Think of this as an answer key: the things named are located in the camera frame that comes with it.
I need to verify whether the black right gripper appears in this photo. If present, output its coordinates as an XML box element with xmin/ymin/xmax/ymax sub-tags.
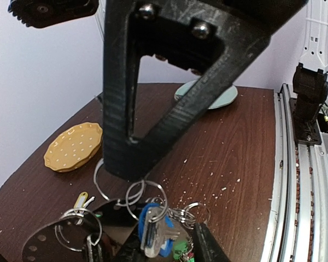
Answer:
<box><xmin>8</xmin><ymin>0</ymin><xmax>99</xmax><ymax>29</ymax></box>

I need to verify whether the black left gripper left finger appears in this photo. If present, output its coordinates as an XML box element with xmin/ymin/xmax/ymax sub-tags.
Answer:
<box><xmin>112</xmin><ymin>229</ymin><xmax>149</xmax><ymax>262</ymax></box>

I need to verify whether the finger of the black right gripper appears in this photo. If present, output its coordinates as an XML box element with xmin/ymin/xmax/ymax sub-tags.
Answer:
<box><xmin>102</xmin><ymin>1</ymin><xmax>306</xmax><ymax>181</ymax></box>

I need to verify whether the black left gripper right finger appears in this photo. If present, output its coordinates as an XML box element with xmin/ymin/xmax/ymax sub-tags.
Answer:
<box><xmin>193</xmin><ymin>223</ymin><xmax>230</xmax><ymax>262</ymax></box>

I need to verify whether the green tag key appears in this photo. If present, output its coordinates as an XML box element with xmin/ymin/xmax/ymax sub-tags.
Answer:
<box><xmin>172</xmin><ymin>237</ymin><xmax>195</xmax><ymax>262</ymax></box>

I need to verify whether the blue tag key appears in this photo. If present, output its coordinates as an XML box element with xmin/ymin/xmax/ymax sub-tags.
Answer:
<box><xmin>138</xmin><ymin>203</ymin><xmax>180</xmax><ymax>258</ymax></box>

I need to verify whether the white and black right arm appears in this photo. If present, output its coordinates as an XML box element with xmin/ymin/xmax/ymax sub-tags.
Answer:
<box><xmin>102</xmin><ymin>1</ymin><xmax>328</xmax><ymax>181</ymax></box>

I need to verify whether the teal floral plate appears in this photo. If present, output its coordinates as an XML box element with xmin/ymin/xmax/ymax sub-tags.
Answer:
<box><xmin>174</xmin><ymin>80</ymin><xmax>238</xmax><ymax>110</ymax></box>

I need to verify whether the yellow tag key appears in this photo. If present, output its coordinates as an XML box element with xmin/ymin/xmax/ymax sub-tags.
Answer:
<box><xmin>73</xmin><ymin>192</ymin><xmax>95</xmax><ymax>214</ymax></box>

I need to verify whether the yellow polka dot plate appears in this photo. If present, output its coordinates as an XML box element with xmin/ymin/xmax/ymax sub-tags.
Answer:
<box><xmin>43</xmin><ymin>122</ymin><xmax>103</xmax><ymax>172</ymax></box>

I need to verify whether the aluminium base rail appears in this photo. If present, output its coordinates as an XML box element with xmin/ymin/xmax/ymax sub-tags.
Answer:
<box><xmin>261</xmin><ymin>84</ymin><xmax>328</xmax><ymax>261</ymax></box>

